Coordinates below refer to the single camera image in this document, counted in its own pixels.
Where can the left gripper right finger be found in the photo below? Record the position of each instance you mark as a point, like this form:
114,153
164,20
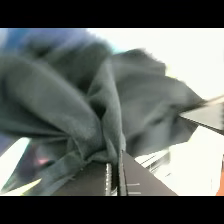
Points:
140,183

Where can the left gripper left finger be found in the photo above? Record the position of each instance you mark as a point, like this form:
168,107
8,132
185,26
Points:
95,181

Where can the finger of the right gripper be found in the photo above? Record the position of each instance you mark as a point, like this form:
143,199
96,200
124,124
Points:
210,116

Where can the black garment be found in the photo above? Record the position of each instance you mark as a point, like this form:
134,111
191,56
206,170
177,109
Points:
66,100

